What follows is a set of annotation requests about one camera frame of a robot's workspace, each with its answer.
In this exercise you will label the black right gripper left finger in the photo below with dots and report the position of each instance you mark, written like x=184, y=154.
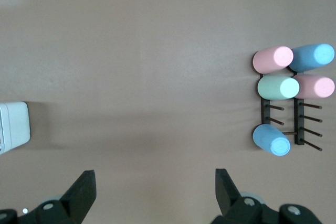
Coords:
x=78, y=197

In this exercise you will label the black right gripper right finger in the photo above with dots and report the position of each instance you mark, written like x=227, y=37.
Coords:
x=231, y=200

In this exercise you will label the grey plastic box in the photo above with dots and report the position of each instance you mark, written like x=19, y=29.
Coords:
x=14, y=127

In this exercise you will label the blue matte cup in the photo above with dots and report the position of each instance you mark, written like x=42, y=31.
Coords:
x=271, y=140
x=312, y=57

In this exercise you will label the dark wooden cup rack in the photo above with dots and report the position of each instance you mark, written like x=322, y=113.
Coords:
x=299, y=121

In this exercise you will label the pale green matte cup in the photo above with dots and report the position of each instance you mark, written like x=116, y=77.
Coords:
x=278, y=87

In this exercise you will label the pink matte cup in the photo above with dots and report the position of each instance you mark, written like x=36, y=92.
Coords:
x=273, y=60
x=315, y=86

